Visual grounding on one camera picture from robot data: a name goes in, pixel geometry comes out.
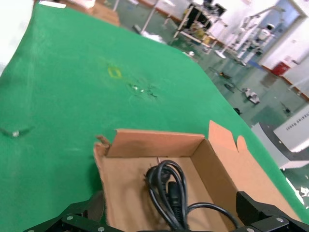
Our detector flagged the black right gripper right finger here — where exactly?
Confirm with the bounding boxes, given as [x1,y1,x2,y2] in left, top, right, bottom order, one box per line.
[236,190,309,232]

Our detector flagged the white tower robot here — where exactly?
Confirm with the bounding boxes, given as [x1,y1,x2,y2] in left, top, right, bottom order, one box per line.
[251,106,309,170]

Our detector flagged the brown cardboard box torn rim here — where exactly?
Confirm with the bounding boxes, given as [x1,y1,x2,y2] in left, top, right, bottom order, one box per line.
[93,120,302,232]

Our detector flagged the white device with black part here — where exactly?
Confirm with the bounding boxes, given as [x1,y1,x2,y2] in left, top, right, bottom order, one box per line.
[242,87,260,105]

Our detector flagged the black power cable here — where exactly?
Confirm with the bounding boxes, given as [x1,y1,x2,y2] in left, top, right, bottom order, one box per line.
[143,159,242,232]

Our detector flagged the green table cloth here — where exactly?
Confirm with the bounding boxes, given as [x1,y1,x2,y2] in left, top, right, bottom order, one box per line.
[0,2,306,232]

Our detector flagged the red bin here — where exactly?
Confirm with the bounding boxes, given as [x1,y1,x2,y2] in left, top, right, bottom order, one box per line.
[272,61,290,76]

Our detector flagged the white humanoid robot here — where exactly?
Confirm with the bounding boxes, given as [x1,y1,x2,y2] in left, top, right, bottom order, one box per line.
[259,23,276,46]

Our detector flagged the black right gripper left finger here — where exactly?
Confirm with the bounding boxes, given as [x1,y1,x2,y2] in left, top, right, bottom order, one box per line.
[24,192,116,232]

